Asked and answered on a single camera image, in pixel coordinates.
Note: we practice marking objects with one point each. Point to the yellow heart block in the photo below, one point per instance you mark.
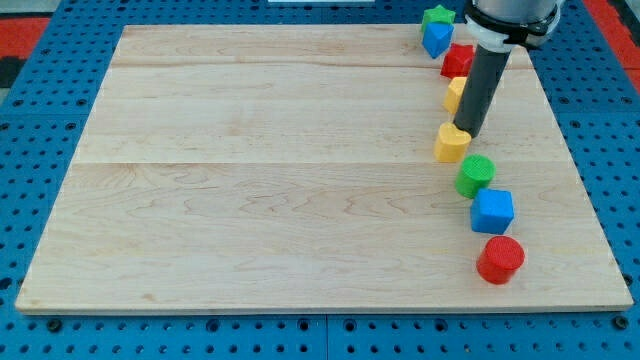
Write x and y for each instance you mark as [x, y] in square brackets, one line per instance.
[451, 143]

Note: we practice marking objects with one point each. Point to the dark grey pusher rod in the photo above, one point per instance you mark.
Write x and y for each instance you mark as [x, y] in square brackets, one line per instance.
[480, 86]

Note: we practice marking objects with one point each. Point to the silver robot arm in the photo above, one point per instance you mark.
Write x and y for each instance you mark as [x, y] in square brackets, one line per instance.
[500, 25]

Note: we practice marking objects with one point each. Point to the yellow block behind rod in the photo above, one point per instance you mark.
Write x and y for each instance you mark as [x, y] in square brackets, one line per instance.
[454, 94]

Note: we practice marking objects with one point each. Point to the green cylinder block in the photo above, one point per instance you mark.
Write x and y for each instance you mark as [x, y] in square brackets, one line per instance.
[476, 172]

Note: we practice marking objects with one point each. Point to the blue cube block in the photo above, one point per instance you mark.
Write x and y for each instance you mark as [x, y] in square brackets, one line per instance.
[492, 211]

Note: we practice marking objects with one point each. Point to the red block near top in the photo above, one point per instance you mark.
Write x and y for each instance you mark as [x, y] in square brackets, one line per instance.
[458, 61]

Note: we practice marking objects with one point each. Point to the blue triangular block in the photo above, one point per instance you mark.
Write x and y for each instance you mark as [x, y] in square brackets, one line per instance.
[437, 38]

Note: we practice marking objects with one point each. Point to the red cylinder block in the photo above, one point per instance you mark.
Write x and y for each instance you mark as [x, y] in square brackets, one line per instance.
[500, 259]

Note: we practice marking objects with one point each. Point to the green star block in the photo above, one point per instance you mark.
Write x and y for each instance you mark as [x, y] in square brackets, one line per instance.
[437, 14]

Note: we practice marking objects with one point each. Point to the wooden board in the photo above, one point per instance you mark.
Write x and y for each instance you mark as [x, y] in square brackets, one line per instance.
[229, 169]

